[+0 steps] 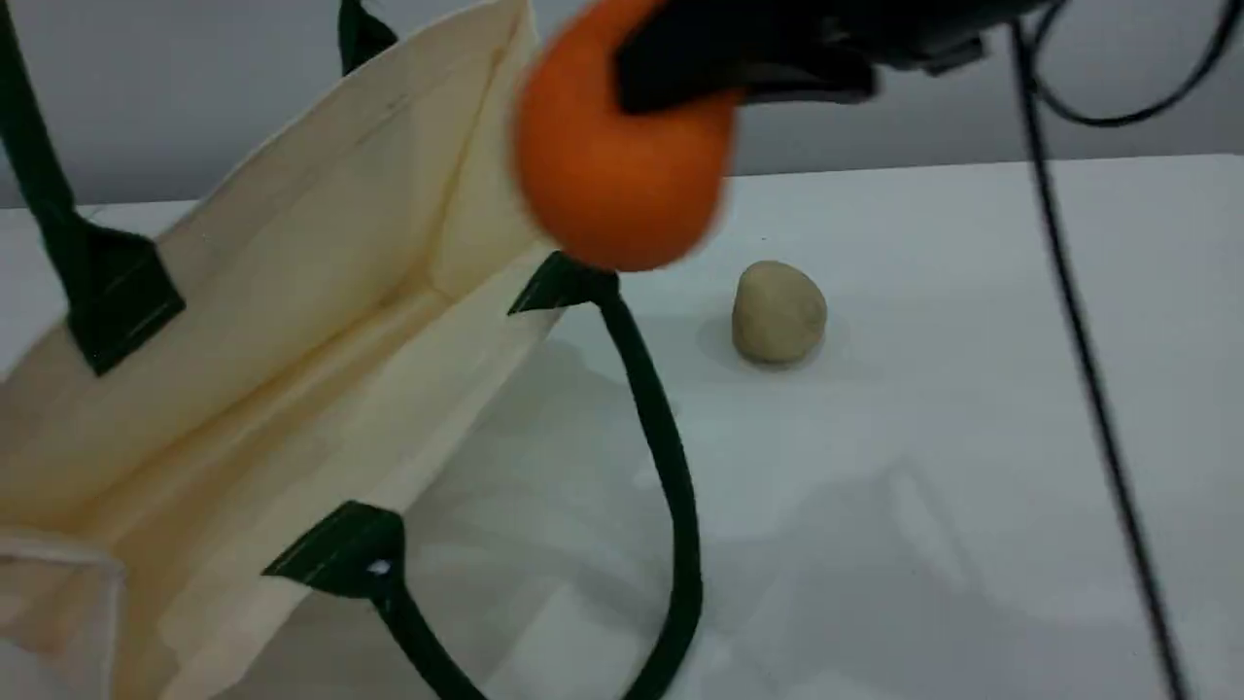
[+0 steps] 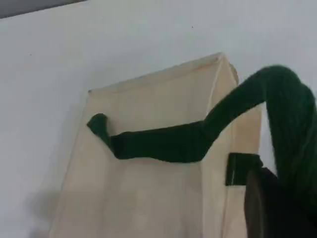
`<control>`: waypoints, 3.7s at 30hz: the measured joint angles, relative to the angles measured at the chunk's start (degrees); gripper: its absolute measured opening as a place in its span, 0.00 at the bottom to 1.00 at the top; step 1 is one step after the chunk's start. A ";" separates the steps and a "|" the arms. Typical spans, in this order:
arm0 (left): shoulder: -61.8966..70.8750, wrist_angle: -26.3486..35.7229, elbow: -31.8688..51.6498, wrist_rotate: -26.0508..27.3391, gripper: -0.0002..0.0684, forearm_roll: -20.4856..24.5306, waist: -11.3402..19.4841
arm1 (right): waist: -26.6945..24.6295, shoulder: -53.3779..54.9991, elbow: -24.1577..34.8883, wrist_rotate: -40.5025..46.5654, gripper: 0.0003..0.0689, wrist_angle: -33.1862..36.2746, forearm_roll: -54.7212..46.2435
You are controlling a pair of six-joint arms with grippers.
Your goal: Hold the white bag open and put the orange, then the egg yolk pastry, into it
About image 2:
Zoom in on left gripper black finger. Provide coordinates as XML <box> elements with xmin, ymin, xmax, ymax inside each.
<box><xmin>244</xmin><ymin>166</ymin><xmax>317</xmax><ymax>238</ymax></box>

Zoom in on white canvas bag green handles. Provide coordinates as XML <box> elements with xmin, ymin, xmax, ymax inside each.
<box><xmin>49</xmin><ymin>51</ymin><xmax>317</xmax><ymax>238</ymax></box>

